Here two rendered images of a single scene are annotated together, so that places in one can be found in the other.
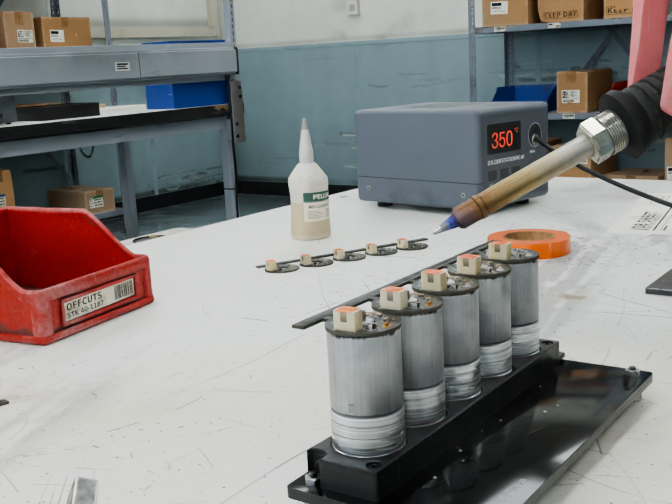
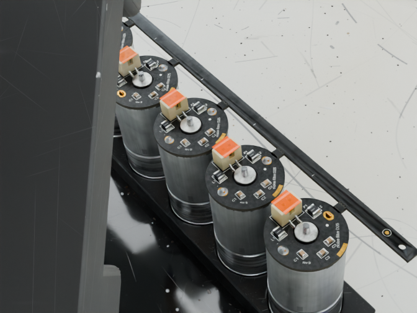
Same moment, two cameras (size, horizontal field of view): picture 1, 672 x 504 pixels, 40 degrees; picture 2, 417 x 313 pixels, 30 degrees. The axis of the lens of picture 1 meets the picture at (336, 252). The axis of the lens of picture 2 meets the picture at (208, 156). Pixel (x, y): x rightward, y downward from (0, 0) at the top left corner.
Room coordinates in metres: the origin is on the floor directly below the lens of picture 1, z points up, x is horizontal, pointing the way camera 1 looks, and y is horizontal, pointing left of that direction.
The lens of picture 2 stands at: (0.41, -0.19, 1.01)
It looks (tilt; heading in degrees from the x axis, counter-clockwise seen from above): 52 degrees down; 113
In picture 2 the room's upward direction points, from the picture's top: 8 degrees counter-clockwise
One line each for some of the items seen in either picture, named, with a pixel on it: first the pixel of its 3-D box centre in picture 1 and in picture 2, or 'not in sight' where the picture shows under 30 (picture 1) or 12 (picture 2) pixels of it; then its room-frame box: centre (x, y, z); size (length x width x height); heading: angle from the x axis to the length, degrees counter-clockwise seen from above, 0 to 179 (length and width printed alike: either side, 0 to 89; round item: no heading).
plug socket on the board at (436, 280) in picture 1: (435, 279); (175, 106); (0.33, -0.04, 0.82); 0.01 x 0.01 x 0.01; 55
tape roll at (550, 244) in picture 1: (528, 243); not in sight; (0.67, -0.14, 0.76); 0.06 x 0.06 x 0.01
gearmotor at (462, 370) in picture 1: (447, 347); (198, 169); (0.34, -0.04, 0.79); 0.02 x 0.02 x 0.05
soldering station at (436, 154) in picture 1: (451, 155); not in sight; (0.91, -0.12, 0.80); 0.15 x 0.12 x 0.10; 44
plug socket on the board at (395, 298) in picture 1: (395, 297); (128, 63); (0.31, -0.02, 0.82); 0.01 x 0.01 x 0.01; 55
